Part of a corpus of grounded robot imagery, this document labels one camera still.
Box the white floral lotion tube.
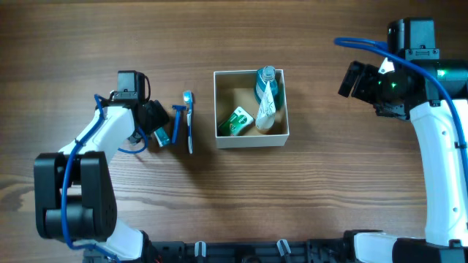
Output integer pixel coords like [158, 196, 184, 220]
[255, 81, 276, 134]

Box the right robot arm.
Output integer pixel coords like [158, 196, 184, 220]
[334, 18, 467, 262]

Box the right blue cable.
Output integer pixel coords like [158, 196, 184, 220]
[333, 37, 468, 183]

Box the blue mouthwash bottle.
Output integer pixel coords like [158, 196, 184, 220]
[254, 66, 282, 110]

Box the blue white toothbrush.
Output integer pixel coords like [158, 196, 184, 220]
[183, 91, 193, 154]

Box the teal toothpaste tube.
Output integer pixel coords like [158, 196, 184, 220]
[154, 127, 171, 148]

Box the green white soap box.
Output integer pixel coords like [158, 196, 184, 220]
[218, 107, 254, 137]

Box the blue disposable razor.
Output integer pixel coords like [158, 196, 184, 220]
[171, 104, 186, 144]

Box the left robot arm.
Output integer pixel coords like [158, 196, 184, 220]
[34, 71, 169, 262]

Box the white cardboard box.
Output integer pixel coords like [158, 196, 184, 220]
[213, 69, 290, 148]

